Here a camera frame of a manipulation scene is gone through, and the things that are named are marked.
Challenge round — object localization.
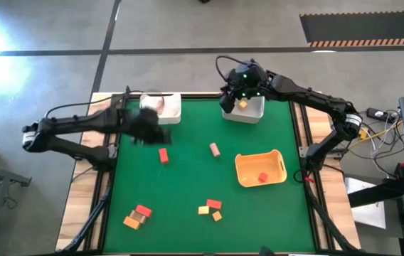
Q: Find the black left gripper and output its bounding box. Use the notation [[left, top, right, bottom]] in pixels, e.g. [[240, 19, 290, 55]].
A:
[[122, 107, 174, 147]]

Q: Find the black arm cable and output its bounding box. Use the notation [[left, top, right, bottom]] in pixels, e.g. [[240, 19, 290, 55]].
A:
[[44, 86, 146, 119], [215, 54, 246, 85]]

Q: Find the black power strip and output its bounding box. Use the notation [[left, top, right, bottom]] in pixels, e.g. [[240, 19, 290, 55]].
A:
[[366, 107, 390, 121]]

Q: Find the black aluminium table frame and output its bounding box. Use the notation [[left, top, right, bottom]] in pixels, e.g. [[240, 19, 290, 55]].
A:
[[55, 91, 363, 256]]

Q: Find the black desk foot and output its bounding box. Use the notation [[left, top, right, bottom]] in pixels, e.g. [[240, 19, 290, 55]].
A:
[[347, 173, 404, 209]]

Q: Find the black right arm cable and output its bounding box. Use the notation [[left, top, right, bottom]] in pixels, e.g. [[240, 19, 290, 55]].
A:
[[215, 54, 246, 85]]

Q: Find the natural wooden cylinder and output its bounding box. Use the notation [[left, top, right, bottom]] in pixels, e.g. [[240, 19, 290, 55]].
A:
[[208, 142, 222, 159]]

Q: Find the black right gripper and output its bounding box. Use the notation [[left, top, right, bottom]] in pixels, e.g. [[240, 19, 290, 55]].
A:
[[218, 61, 271, 114]]

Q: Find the black yellow striped floor mat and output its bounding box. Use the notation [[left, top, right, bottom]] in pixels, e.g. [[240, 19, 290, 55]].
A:
[[299, 10, 404, 48]]

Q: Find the brown wooden block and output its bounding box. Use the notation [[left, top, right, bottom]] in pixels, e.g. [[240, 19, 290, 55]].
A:
[[128, 209, 149, 225]]

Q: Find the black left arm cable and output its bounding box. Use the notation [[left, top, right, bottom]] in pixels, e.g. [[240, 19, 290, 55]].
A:
[[44, 86, 146, 119]]

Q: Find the orange plastic bin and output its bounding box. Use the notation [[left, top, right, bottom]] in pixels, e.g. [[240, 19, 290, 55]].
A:
[[234, 149, 289, 188]]

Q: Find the white paper sheet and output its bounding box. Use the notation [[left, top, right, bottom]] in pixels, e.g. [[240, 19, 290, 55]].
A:
[[344, 176, 388, 230]]

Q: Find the white plastic bin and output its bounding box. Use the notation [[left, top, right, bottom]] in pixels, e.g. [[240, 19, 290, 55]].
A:
[[221, 95, 266, 125], [139, 92, 183, 126]]

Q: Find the orange rectangular wooden block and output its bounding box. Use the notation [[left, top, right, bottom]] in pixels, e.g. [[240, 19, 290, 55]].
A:
[[122, 215, 142, 231]]

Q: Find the green table mat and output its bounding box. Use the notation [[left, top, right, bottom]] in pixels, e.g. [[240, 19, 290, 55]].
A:
[[102, 98, 316, 254]]

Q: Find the white cable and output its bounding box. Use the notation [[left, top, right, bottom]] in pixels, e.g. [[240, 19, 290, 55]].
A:
[[363, 122, 398, 178]]

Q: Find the yellow cable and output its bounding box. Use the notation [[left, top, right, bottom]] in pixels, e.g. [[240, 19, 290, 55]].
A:
[[346, 119, 404, 151]]

